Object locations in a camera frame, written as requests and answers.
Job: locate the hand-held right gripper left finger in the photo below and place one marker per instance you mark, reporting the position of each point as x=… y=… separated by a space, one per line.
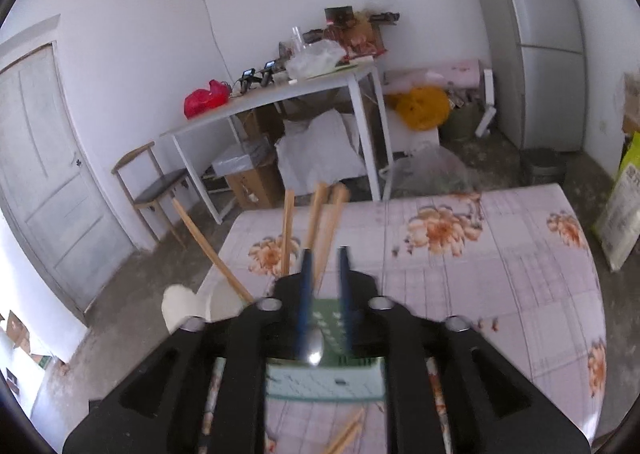
x=306 y=314

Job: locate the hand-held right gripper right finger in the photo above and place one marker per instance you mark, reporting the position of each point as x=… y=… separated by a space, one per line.
x=346 y=304

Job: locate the metal spoon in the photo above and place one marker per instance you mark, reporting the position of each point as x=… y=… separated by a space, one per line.
x=314 y=351

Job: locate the teal plastic utensil holder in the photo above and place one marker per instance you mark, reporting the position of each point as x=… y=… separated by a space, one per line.
x=325 y=384

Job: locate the tan wooden chopstick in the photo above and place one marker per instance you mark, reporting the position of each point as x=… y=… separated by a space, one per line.
x=287 y=234
x=332 y=224
x=210 y=249
x=315 y=219

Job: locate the cream plastic spoon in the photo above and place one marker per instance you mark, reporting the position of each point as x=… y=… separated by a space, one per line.
x=180 y=306

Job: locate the tall cardboard box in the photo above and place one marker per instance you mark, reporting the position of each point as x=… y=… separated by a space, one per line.
x=255 y=189

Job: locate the white sack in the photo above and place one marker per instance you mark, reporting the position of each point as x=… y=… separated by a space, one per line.
x=320 y=153

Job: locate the floral tablecloth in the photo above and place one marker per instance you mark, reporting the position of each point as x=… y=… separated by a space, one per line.
x=500 y=309

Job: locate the translucent plastic bag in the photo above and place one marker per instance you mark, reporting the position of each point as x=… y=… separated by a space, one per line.
x=430 y=171

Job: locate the grey flat box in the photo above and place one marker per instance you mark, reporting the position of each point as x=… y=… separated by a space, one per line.
x=242 y=158

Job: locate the white foam box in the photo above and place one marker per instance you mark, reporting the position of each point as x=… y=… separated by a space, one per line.
x=415 y=138

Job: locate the brown cardboard box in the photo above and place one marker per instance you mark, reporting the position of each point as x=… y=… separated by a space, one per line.
x=260 y=123

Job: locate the wooden chair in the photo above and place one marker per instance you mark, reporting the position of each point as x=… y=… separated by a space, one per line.
x=155 y=189

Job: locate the white desk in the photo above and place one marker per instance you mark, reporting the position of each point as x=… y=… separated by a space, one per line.
x=280 y=93

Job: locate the red plastic bag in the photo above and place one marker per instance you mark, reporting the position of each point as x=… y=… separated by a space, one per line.
x=202 y=101

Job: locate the white panel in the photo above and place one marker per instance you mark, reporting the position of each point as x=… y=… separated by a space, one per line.
x=486 y=103

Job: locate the white plastic bag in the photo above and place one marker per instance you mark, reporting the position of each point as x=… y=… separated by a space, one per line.
x=312 y=61

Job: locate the clear bottle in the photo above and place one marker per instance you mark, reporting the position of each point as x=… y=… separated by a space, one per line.
x=297 y=39

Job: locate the brown paper bag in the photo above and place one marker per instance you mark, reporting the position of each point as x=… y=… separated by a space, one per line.
x=370 y=33

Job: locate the dark red box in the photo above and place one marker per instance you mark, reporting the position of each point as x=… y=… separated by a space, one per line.
x=339 y=16

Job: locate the white and yellow rice bag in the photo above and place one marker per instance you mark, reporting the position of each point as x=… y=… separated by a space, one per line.
x=620 y=214

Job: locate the small cardboard piece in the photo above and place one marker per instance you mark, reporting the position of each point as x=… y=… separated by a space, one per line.
x=17 y=331

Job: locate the white door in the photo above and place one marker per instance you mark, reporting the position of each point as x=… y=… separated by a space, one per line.
x=50 y=158

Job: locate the silver refrigerator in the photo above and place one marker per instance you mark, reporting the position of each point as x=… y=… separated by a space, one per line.
x=535 y=33

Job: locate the large cardboard box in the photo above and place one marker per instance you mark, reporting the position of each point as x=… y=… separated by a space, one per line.
x=632 y=103

